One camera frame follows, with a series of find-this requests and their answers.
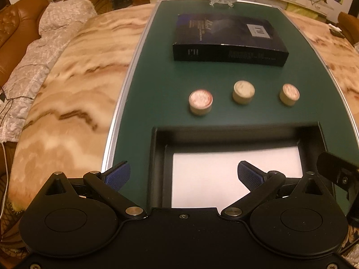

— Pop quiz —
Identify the brown leather sofa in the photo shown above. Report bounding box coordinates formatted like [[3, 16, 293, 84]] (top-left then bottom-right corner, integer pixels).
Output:
[[0, 0, 113, 86]]

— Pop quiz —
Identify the green desk mat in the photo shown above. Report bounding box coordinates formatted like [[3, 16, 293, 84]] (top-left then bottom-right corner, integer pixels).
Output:
[[114, 0, 358, 206]]

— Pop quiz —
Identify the white lace sofa cover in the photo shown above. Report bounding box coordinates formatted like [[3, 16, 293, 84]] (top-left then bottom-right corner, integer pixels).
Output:
[[1, 0, 97, 142]]

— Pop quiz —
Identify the black open box base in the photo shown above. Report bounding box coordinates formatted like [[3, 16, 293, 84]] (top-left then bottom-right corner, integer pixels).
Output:
[[147, 123, 326, 211]]

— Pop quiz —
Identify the round tin red label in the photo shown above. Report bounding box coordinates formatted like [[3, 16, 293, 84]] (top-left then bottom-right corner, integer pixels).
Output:
[[279, 83, 300, 106], [189, 89, 213, 116]]

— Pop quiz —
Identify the white cable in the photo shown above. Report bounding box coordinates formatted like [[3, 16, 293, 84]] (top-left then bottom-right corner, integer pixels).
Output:
[[0, 141, 9, 222]]

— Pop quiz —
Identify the brown leather chair right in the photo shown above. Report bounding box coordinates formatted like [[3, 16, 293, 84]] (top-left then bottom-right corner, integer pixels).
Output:
[[337, 12, 359, 45]]

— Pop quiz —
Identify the small dark object on table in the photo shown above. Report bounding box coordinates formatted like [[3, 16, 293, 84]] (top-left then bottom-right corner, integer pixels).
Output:
[[328, 24, 344, 38]]

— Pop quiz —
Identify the round tin pale label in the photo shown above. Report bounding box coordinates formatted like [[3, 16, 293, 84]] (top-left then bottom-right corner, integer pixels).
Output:
[[232, 80, 255, 104]]

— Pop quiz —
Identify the dark blue box lid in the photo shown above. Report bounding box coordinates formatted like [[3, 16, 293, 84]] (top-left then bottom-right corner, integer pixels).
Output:
[[173, 13, 289, 67]]

